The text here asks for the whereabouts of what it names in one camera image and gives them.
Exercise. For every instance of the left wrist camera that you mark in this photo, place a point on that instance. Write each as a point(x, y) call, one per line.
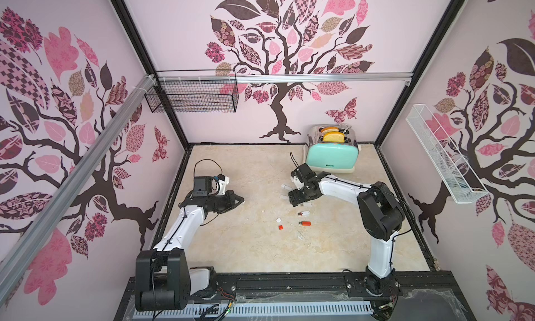
point(221, 183)

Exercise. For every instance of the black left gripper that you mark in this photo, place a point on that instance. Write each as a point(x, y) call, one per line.
point(229, 197)

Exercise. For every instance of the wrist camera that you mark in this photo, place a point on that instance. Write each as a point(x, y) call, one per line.
point(221, 183)
point(297, 182)

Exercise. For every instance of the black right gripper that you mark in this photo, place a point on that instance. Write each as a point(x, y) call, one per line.
point(302, 189)

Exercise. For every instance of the black wire basket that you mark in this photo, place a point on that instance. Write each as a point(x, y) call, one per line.
point(194, 91)

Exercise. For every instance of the white slotted cable duct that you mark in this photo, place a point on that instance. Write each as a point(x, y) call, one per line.
point(279, 309)

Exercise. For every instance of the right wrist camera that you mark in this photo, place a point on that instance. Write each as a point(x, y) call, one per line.
point(297, 182)

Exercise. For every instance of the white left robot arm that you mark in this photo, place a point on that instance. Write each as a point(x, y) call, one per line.
point(163, 278)

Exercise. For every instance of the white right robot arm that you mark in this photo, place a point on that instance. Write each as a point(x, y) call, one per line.
point(381, 213)

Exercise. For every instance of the mint green toaster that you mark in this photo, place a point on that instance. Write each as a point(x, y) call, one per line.
point(331, 157)

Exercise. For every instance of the bread slice in toaster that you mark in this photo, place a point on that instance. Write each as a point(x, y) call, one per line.
point(332, 135)

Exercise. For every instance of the white wire shelf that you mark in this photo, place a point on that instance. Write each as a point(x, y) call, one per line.
point(460, 179)

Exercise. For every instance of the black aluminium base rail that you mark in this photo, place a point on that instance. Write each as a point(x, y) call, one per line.
point(413, 296)

